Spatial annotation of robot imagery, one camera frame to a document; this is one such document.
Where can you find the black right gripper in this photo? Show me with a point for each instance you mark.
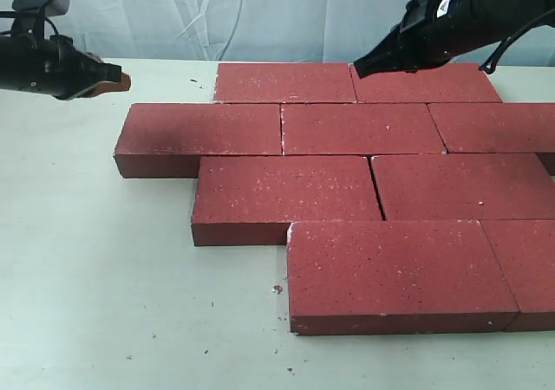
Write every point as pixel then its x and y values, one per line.
pixel 404 47

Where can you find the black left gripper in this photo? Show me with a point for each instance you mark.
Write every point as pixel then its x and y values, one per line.
pixel 55 67

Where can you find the red brick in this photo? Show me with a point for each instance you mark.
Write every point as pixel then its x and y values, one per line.
pixel 495 127
pixel 282 82
pixel 525 252
pixel 452 83
pixel 168 140
pixel 395 278
pixel 253 200

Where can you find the red brick being placed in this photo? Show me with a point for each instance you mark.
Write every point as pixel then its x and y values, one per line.
pixel 359 129

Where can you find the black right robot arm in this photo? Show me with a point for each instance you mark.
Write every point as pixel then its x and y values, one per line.
pixel 432 33

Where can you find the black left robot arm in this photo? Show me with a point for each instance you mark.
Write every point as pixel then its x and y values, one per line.
pixel 8 65

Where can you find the red brick second row right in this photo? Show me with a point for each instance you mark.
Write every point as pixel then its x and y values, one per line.
pixel 487 186

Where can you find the white backdrop cloth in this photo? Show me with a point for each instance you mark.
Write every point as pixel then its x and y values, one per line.
pixel 230 30

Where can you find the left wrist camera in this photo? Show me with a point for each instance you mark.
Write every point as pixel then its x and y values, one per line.
pixel 48 8

